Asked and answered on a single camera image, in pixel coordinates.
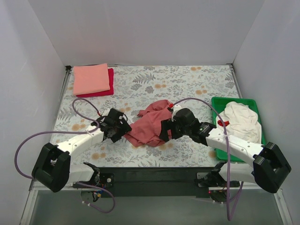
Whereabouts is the folded crimson red t shirt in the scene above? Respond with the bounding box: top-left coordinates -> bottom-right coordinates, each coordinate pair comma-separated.
76,67 -> 115,98

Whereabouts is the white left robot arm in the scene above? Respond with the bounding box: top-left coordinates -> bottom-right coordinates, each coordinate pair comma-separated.
31,108 -> 132,192

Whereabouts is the folded salmon pink t shirt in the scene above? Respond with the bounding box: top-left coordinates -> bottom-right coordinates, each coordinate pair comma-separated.
73,64 -> 110,96

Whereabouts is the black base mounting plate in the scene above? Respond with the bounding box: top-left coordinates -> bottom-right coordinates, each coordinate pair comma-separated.
86,167 -> 226,198

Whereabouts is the dusty rose t shirt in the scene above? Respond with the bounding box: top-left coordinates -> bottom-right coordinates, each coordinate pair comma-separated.
124,99 -> 172,147

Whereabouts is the green plastic tray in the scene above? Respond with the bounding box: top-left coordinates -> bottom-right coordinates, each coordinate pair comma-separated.
211,97 -> 268,162

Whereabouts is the floral patterned table mat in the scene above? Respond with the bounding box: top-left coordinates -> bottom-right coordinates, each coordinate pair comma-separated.
51,65 -> 239,167

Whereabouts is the white t shirt red print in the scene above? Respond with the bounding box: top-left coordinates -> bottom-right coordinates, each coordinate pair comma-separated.
216,101 -> 262,143

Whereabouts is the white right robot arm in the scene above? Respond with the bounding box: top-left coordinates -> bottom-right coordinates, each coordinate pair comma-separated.
159,105 -> 292,194

